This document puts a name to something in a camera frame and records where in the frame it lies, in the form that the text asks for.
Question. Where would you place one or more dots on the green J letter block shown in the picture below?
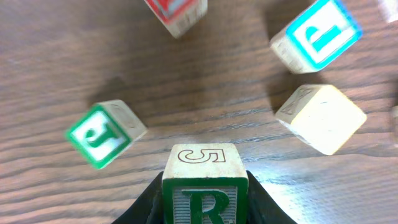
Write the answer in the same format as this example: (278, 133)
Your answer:
(106, 131)

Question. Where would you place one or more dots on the green R letter block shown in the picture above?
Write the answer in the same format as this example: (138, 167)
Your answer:
(205, 183)

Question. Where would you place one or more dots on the red letter block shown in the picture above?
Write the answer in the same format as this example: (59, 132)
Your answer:
(178, 16)

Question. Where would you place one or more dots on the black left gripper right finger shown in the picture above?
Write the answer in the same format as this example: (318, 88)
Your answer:
(262, 209)

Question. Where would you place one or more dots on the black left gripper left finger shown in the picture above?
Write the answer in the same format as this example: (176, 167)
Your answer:
(148, 207)

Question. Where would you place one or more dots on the blue P letter block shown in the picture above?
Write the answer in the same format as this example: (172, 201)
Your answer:
(316, 37)

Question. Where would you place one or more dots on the plain yellow wooden block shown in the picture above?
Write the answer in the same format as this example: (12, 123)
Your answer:
(321, 116)

